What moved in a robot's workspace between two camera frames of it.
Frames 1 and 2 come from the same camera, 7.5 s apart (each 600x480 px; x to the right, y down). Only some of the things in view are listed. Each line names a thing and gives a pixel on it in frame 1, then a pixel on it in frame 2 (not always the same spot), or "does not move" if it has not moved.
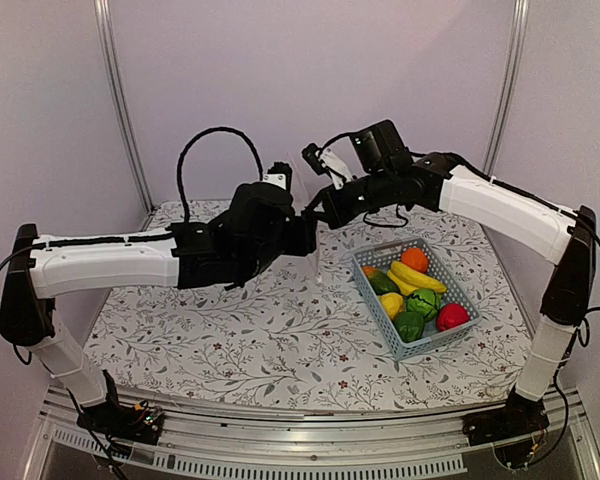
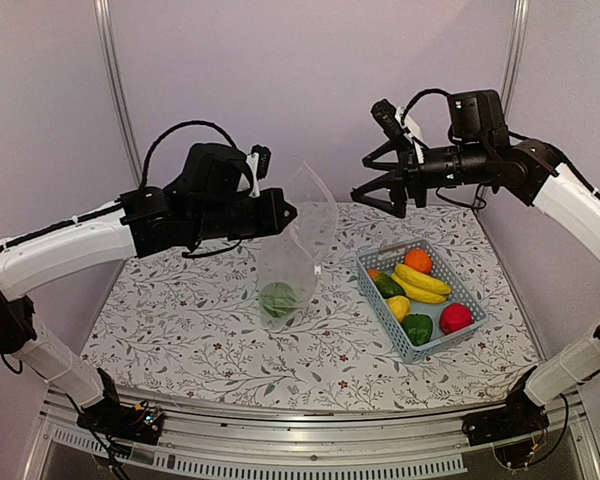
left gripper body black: x=256 y=263 -> x=222 y=220
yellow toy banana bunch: x=408 y=280 does not move
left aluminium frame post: x=104 y=21 does not move
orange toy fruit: x=415 y=257 does not move
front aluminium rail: x=211 y=438 does not move
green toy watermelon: x=425 y=301 -> x=277 y=299
